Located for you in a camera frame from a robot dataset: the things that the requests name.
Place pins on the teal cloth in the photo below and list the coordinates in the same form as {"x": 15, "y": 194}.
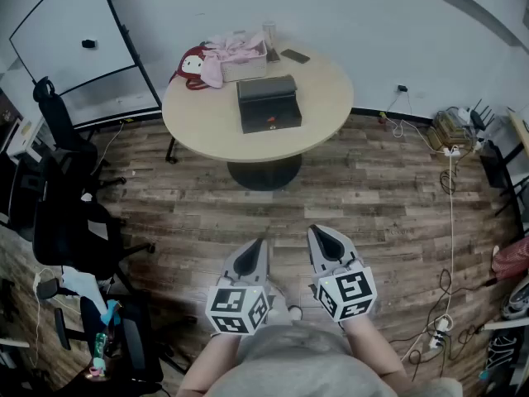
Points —
{"x": 111, "y": 310}

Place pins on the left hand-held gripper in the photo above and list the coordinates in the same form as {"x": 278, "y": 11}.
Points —
{"x": 231, "y": 304}

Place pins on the red bag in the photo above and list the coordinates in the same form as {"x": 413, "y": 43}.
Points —
{"x": 512, "y": 261}

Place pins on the clear glass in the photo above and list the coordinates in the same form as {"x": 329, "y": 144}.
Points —
{"x": 269, "y": 31}

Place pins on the white cloth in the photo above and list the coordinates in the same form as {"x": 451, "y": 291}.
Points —
{"x": 82, "y": 283}

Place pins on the black whiteboard eraser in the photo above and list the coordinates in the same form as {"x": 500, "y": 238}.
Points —
{"x": 88, "y": 43}

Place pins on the white perforated basket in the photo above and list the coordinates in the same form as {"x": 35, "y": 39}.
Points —
{"x": 244, "y": 68}

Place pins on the black box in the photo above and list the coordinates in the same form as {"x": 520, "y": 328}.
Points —
{"x": 268, "y": 97}

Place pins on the black office chair with headrest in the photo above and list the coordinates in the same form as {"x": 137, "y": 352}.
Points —
{"x": 62, "y": 126}

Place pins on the black mesh office chair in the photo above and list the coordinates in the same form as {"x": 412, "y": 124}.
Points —
{"x": 70, "y": 230}

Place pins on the person's grey shirt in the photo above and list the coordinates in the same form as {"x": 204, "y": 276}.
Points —
{"x": 310, "y": 366}

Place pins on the black router with antennas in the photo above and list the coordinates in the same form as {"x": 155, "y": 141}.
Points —
{"x": 480, "y": 118}

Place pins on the person's right forearm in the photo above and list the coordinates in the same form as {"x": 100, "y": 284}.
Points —
{"x": 372, "y": 345}

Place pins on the person's white shoe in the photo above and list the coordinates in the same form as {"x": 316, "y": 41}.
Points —
{"x": 295, "y": 312}

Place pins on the red backpack with white face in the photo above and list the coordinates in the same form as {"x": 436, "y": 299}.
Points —
{"x": 191, "y": 64}

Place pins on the person's left forearm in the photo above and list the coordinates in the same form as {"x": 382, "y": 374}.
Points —
{"x": 206, "y": 362}

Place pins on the white power strip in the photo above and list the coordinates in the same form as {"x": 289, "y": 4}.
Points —
{"x": 439, "y": 332}
{"x": 452, "y": 151}

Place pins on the black table pedestal base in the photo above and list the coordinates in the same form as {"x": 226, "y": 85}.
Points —
{"x": 264, "y": 174}

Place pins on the black phone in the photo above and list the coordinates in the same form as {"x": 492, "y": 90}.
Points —
{"x": 295, "y": 56}

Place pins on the black cluttered office chair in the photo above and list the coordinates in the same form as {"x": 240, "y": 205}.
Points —
{"x": 136, "y": 345}

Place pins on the green bottle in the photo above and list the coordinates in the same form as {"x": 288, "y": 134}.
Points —
{"x": 101, "y": 345}

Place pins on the black wall charger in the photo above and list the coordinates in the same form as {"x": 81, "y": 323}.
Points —
{"x": 401, "y": 88}

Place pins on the wooden desk with black legs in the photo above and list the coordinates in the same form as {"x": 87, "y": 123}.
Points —
{"x": 521, "y": 130}

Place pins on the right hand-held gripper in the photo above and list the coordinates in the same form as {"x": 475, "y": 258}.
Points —
{"x": 351, "y": 296}

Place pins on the black framed whiteboard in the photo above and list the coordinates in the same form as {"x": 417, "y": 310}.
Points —
{"x": 70, "y": 35}

